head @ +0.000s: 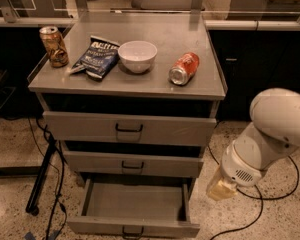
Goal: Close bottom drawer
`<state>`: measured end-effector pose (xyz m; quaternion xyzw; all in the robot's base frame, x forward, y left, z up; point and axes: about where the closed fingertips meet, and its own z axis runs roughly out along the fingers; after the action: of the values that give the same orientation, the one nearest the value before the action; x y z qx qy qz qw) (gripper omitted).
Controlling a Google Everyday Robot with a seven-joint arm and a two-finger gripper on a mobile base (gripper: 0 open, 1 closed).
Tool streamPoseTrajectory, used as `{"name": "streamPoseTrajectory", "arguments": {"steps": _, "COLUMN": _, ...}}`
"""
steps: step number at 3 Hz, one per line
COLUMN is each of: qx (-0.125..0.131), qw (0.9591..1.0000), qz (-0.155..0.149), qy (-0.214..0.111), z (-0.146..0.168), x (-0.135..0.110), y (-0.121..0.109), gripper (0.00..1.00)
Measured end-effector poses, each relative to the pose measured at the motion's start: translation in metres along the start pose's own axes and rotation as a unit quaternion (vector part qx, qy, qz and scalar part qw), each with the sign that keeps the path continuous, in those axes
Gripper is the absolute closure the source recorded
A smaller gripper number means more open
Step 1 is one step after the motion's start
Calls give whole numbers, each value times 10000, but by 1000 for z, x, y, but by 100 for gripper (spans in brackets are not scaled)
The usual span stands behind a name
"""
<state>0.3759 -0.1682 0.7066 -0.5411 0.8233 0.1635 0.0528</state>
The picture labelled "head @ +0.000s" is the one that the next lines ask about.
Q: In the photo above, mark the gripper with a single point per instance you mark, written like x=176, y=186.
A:
x=235, y=170

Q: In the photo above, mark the grey bottom drawer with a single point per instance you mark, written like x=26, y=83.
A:
x=135, y=207

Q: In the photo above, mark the grey drawer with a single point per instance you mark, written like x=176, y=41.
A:
x=133, y=159
x=141, y=129
x=135, y=207

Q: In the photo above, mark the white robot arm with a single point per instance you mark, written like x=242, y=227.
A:
x=272, y=134

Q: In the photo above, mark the grey middle drawer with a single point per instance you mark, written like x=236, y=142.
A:
x=133, y=159

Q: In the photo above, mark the grey drawer cabinet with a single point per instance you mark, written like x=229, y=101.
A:
x=139, y=97

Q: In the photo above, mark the grey top drawer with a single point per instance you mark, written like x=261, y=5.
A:
x=141, y=129

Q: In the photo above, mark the orange soda can lying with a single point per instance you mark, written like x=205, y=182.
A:
x=184, y=69

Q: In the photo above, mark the white bowl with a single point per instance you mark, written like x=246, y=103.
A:
x=137, y=56

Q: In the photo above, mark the blue potato chip bag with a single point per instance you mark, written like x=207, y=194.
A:
x=98, y=60

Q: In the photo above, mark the black stand leg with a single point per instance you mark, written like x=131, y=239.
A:
x=32, y=205

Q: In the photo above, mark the blue tape on floor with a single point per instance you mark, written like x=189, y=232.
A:
x=52, y=236

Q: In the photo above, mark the gold upright soda can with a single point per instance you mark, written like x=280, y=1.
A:
x=55, y=47

